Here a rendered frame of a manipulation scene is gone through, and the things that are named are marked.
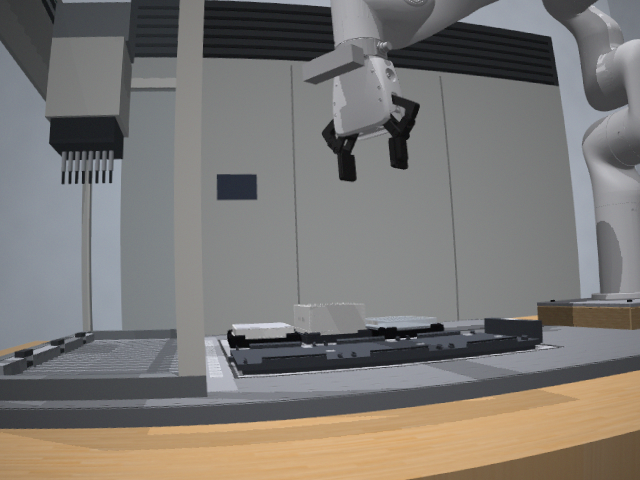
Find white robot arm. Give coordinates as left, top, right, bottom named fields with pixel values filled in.
left=302, top=0, right=640, bottom=300

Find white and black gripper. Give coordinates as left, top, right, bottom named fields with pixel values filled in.
left=322, top=55, right=420, bottom=182

